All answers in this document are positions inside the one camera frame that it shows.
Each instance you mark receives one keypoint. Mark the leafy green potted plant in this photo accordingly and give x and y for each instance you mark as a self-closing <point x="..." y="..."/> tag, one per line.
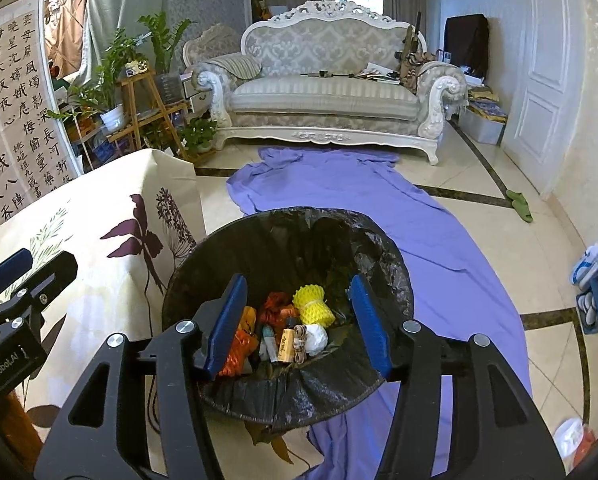
<point x="104" y="70"/>

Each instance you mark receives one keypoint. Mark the blue white sneaker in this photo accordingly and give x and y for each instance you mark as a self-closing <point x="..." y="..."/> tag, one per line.
<point x="591" y="265"/>

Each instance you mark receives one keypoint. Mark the tall wooden plant stand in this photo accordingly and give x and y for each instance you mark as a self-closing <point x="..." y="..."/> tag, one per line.
<point x="144" y="110"/>

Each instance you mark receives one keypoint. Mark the brown hanging cloth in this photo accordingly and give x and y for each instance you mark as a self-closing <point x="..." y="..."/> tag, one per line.
<point x="66" y="25"/>

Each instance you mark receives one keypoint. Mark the red foam net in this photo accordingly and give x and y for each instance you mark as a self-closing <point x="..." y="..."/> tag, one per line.
<point x="239" y="355"/>

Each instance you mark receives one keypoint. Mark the striped grey cushion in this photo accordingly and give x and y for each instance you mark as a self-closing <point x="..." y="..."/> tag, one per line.
<point x="236" y="66"/>

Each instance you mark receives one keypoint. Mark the ornate white sofa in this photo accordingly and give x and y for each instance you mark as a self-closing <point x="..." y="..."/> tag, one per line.
<point x="329" y="100"/>

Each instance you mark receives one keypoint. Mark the clear storage box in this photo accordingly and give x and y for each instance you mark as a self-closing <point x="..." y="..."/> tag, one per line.
<point x="484" y="122"/>

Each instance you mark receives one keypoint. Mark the dark cloth cover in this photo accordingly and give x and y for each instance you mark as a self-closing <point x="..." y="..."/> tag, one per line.
<point x="466" y="45"/>

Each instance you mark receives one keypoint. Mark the ornate armchair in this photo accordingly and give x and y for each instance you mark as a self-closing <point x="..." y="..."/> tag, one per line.
<point x="214" y="42"/>

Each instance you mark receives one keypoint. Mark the green slipper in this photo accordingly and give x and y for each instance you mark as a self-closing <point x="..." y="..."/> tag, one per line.
<point x="524" y="212"/>
<point x="516" y="197"/>

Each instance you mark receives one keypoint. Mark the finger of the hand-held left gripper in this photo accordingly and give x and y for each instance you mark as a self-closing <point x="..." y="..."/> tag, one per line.
<point x="54" y="272"/>
<point x="11" y="269"/>

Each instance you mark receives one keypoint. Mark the floral tablecloth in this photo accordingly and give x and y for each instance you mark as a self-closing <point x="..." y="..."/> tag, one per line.
<point x="94" y="210"/>

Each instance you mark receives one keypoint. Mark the white plant pot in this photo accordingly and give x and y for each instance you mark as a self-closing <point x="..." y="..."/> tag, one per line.
<point x="113" y="119"/>

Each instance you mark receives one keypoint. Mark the tall dark green plant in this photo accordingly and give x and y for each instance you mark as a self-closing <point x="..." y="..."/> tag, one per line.
<point x="166" y="40"/>

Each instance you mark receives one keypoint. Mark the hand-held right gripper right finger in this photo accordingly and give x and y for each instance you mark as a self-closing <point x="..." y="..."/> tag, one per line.
<point x="371" y="327"/>

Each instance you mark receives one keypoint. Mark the small floor plant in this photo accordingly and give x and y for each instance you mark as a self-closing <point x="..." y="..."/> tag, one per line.
<point x="199" y="135"/>

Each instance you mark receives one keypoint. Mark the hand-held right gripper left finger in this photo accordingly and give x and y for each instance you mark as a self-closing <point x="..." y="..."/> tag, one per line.
<point x="226" y="327"/>

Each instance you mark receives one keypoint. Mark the tiger print cloth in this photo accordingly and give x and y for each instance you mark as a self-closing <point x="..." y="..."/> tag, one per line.
<point x="416" y="72"/>

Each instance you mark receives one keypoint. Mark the pile of papers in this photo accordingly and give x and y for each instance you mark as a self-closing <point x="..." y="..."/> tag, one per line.
<point x="376" y="74"/>

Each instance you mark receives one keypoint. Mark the grey green curtain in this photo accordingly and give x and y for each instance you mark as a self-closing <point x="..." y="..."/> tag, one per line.
<point x="124" y="10"/>

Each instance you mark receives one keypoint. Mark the yellow foam net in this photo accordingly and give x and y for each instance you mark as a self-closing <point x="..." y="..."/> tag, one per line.
<point x="314" y="305"/>

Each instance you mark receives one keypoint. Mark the white side cabinet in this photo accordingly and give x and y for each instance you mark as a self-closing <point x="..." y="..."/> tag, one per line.
<point x="196" y="92"/>

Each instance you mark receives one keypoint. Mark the low wooden plant shelf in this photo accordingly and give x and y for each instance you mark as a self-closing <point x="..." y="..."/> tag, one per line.
<point x="104" y="142"/>

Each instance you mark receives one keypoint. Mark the black rod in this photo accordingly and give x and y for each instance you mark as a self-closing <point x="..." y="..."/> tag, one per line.
<point x="329" y="74"/>

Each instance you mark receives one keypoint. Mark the red plastic bag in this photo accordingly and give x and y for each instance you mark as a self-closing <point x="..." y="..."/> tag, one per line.
<point x="274" y="307"/>

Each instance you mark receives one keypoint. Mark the white panelled door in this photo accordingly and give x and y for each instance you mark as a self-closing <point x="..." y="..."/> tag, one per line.
<point x="544" y="75"/>

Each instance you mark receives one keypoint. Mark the purple floor cloth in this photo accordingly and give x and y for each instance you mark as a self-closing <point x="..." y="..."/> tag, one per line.
<point x="429" y="240"/>

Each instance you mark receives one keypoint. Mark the white plastic bag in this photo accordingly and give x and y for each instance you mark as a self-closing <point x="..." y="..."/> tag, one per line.
<point x="318" y="339"/>

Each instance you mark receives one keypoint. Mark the trash bin with black liner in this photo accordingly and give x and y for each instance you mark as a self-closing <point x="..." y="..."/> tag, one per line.
<point x="289" y="245"/>

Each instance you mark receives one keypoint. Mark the beige twine bundle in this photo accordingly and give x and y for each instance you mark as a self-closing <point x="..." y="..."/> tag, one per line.
<point x="302" y="342"/>

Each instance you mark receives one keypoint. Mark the small brown glass bottle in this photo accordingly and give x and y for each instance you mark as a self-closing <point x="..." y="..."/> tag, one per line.
<point x="286" y="347"/>

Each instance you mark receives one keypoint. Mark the patterned white planter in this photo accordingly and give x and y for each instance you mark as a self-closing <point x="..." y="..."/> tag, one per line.
<point x="137" y="69"/>

